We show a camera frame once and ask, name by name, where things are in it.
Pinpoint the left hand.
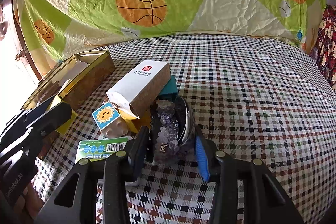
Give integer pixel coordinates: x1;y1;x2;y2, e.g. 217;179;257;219
14;182;44;223

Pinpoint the small yellow block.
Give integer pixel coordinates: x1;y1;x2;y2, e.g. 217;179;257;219
47;95;77;135

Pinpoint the dark red floral cloth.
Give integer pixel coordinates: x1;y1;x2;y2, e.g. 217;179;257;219
310;5;336;90

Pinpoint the checkered tablecloth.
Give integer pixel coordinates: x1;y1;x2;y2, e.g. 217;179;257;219
33;35;335;223

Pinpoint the green floss pick box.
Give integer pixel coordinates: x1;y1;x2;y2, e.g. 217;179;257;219
75;136;133;163

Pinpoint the brass door knob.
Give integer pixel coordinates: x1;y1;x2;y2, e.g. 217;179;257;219
15;46;28;61

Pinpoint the white sun toy block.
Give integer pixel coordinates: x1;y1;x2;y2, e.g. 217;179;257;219
92;102;129;139

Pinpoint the yellow face toy block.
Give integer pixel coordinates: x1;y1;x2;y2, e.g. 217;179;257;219
119;110;151;134

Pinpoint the white cardboard box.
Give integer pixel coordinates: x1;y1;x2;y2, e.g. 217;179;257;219
106;60;171;119

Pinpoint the wooden door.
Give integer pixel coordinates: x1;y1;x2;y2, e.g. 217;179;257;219
1;0;39;130

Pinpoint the blue bear toy block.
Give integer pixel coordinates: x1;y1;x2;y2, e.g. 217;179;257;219
159;75;178;96

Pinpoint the gold metal tin box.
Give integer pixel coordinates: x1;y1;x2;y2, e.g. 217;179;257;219
22;50;116;111

